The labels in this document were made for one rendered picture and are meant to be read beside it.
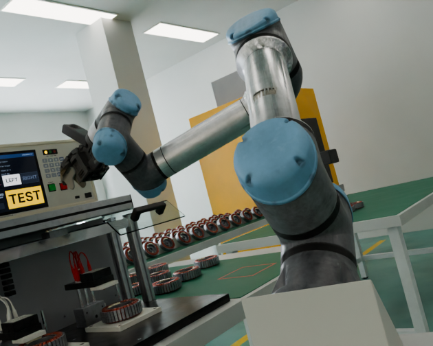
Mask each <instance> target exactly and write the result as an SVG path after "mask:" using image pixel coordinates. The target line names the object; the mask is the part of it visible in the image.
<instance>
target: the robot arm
mask: <svg viewBox="0 0 433 346"><path fill-rule="evenodd" d="M226 38H227V41H228V45H230V47H231V48H232V50H233V52H234V55H235V60H236V70H237V72H238V74H239V76H240V77H241V79H242V80H243V81H244V82H245V86H246V91H245V92H244V94H243V97H242V98H241V99H240V100H238V101H236V102H235V103H233V104H231V105H229V106H228V107H226V108H224V109H223V110H221V111H219V112H218V113H216V114H214V115H213V116H211V117H209V118H207V119H206V120H204V121H203V122H201V123H199V124H197V125H196V126H194V127H192V128H191V129H189V130H187V131H186V132H184V133H182V134H181V135H179V136H178V137H175V138H174V139H172V140H170V141H169V142H167V143H165V144H164V145H162V146H160V147H159V148H157V149H156V150H154V151H152V152H150V153H149V154H146V153H145V152H144V151H143V150H142V149H141V148H140V147H139V145H138V144H137V143H136V142H135V140H134V139H133V138H132V136H131V135H130V134H131V127H132V124H133V120H134V119H135V117H136V116H137V115H138V113H139V111H140V109H141V107H142V104H141V102H140V99H139V98H138V96H136V94H134V93H133V92H130V91H129V90H127V89H117V90H115V91H114V92H113V94H112V96H111V97H109V100H108V101H107V103H106V104H105V105H104V107H103V109H102V110H101V111H100V113H99V115H98V116H97V118H96V119H95V121H94V122H93V123H92V125H91V127H90V128H89V130H85V129H84V128H82V127H80V126H78V125H76V124H63V128H62V133H63V134H65V135H67V136H68V137H70V138H72V139H73V140H75V141H77V142H78V143H80V144H82V145H79V148H74V149H73V150H72V151H71V152H70V153H69V154H68V156H66V157H65V159H64V160H63V162H62V163H61V165H60V179H61V182H62V184H63V185H68V186H69V188H70V189H74V188H75V184H74V181H75V182H77V184H79V186H81V187H85V186H86V181H94V180H99V179H100V180H101V179H102V178H103V176H104V175H105V174H106V173H107V171H108V170H109V168H110V167H109V165H114V166H115V168H116V169H117V170H118V171H119V172H120V173H121V174H122V175H123V176H124V177H125V179H126V180H127V181H128V182H129V183H130V184H131V185H132V187H133V189H135V190H136V191H137V192H138V193H139V194H140V195H142V196H143V197H144V198H155V197H157V196H159V195H160V194H161V192H162V191H164V190H165V189H166V186H167V178H169V177H171V176H172V175H174V174H176V173H178V172H180V171H181V170H183V169H185V168H186V167H188V166H189V165H192V164H193V163H195V162H197V161H198V160H200V159H202V158H204V157H206V156H207V155H209V154H210V153H212V152H214V151H215V150H218V149H219V148H221V147H223V146H224V145H226V144H227V143H229V142H231V141H233V140H235V139H236V138H238V137H240V136H241V135H243V134H244V135H243V136H242V140H243V141H242V142H239V143H238V144H237V146H236V149H235V152H234V169H235V172H236V175H237V176H238V180H239V182H240V184H241V186H242V188H243V189H244V190H245V191H246V193H247V194H248V195H249V196H250V197H251V198H252V200H253V201H254V203H255V204H256V206H257V207H258V208H259V210H260V212H261V213H262V214H263V216H264V217H265V219H266V221H268V223H269V225H270V226H271V228H272V229H273V230H274V232H275V234H276V235H277V236H278V238H279V240H280V244H281V254H280V275H279V277H278V280H277V282H276V285H275V286H274V289H273V291H272V294H276V293H281V292H290V291H294V290H303V289H308V288H317V287H322V286H330V285H335V284H344V283H349V282H354V281H361V279H360V278H359V275H358V274H357V261H356V254H355V241H354V234H353V210H352V208H351V204H350V202H349V199H348V197H347V195H346V194H345V192H344V191H343V190H342V189H341V188H340V187H339V186H337V185H336V184H335V183H332V181H331V179H330V177H329V175H328V173H327V171H326V169H325V167H324V164H323V162H322V158H321V156H320V151H319V148H318V144H317V141H316V138H315V135H314V133H313V131H312V129H311V128H310V126H309V125H307V124H306V123H305V122H303V121H302V120H301V119H300V114H299V111H298V106H297V103H296V98H297V96H298V94H299V92H300V89H301V86H302V79H303V77H302V67H301V65H300V62H299V61H298V59H297V57H296V54H295V52H294V50H293V47H292V46H291V43H290V42H289V39H288V37H287V35H286V32H285V30H284V28H283V26H282V23H281V22H280V17H278V15H277V14H276V11H275V10H273V9H271V8H263V9H260V10H257V11H254V12H252V13H250V14H248V15H246V16H244V17H242V18H241V19H239V20H238V21H237V22H235V23H234V24H233V25H232V26H231V27H230V28H229V29H228V30H227V32H226Z"/></svg>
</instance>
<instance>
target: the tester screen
mask: <svg viewBox="0 0 433 346"><path fill-rule="evenodd" d="M36 171H37V174H38V170H37V166H36V161H35V158H34V153H33V152H29V153H21V154H7V155H0V203H4V206H5V209H0V213H4V212H8V211H15V210H19V209H25V208H29V207H36V206H40V205H46V204H45V202H44V203H40V204H36V205H30V206H25V207H19V208H15V209H9V207H8V202H7V198H6V194H5V191H9V190H14V189H22V188H27V187H35V186H41V182H40V178H39V175H38V179H39V182H34V183H25V184H20V185H11V186H6V187H4V184H3V179H2V176H5V175H11V174H20V173H26V172H36ZM41 189H42V187H41ZM43 198H44V196H43ZM44 201H45V199H44Z"/></svg>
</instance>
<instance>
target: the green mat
mask: <svg viewBox="0 0 433 346"><path fill-rule="evenodd" d="M280 254H281V252H277V253H267V254H262V255H253V256H247V257H238V258H233V259H223V260H219V261H220V262H219V263H218V264H217V265H215V266H212V267H209V268H204V269H201V275H200V276H199V277H197V278H194V279H191V280H188V281H187V280H186V281H183V282H182V287H181V288H179V289H177V290H174V291H172V292H169V293H168V292H167V293H165V294H162V295H155V298H156V299H167V298H176V297H192V296H201V295H217V294H226V293H228V294H229V296H230V299H237V298H241V297H243V296H245V295H246V294H248V293H250V292H251V291H253V290H255V289H257V288H259V287H260V286H262V285H263V284H266V283H267V282H268V281H271V280H272V279H274V278H276V277H277V276H279V275H280ZM273 263H276V264H274V265H272V264H273ZM262 264H266V265H262ZM257 265H260V266H257ZM271 265H272V266H271ZM190 266H194V264H189V265H183V266H174V267H169V270H170V271H171V275H172V277H173V273H174V272H175V271H177V270H180V269H183V268H187V267H190ZM246 266H249V267H246ZM268 266H269V268H267V267H268ZM241 267H243V268H241ZM239 268H240V269H239ZM265 268H266V269H265ZM237 269H238V270H237ZM263 269H264V270H263ZM235 270H236V271H235ZM261 270H262V271H261ZM233 271H234V272H233ZM259 271H260V272H259ZM232 272H233V273H232ZM257 272H259V273H257ZM229 273H230V274H229ZM256 273H257V274H256ZM227 274H229V275H227ZM254 274H255V275H254ZM225 275H226V276H225ZM249 275H253V276H249ZM223 276H224V277H223ZM243 276H248V277H243ZM221 277H222V278H221ZM230 277H235V278H230ZM219 278H221V279H219ZM224 278H229V279H224Z"/></svg>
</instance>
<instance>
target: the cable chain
mask: <svg viewBox="0 0 433 346"><path fill-rule="evenodd" d="M8 266H9V262H4V263H2V264H0V268H4V269H1V270H0V274H4V273H8V274H4V275H1V276H0V277H1V280H3V279H7V280H4V281H2V285H3V286H4V287H3V291H7V292H5V293H4V294H5V297H7V298H11V297H15V294H16V290H12V289H15V287H14V284H13V283H14V282H13V279H9V278H11V277H12V273H9V272H11V270H10V268H5V267H8ZM9 284H12V285H9ZM5 285H8V286H5Z"/></svg>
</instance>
